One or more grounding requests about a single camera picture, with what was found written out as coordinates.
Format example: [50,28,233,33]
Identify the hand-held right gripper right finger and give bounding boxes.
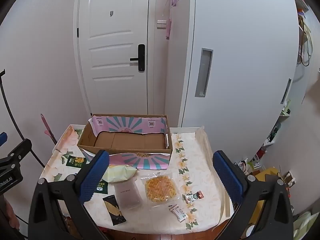
[212,150,294,240]

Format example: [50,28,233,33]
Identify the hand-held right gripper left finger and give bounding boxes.
[29,150,110,240]

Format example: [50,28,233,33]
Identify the dark green cracker packet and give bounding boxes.
[96,179,108,195]
[65,155,88,168]

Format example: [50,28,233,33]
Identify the pale green snack bag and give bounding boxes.
[102,164,139,183]

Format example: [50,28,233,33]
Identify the brown translucent snack packet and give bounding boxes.
[114,181,143,210]

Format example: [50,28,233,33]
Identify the colourful small snack bar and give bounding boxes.
[182,191,205,203]

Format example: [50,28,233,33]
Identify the black and yellow snack packet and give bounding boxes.
[102,194,127,227]

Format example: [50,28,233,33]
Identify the pink printed cardboard box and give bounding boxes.
[77,113,173,171]

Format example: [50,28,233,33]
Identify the small white snack bar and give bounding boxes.
[168,204,188,222]

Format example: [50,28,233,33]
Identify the orange and white packet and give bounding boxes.
[139,172,180,207]

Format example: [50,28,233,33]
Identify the floral tablecloth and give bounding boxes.
[39,124,234,235]

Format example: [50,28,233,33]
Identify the pale green bedding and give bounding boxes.
[292,211,320,240]

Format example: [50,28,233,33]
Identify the white panelled door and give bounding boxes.
[73,0,151,117]

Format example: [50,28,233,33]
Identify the white wardrobe door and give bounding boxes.
[179,0,300,132]

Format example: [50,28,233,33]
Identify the black cable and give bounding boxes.
[0,69,47,168]

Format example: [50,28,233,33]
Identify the pink plastic handle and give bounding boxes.
[40,113,59,146]

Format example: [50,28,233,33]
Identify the black door lock handle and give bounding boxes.
[129,44,146,73]

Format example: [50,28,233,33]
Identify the pink jump rope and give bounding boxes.
[162,0,183,40]

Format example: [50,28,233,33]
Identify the hanging bag straps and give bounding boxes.
[297,7,315,67]

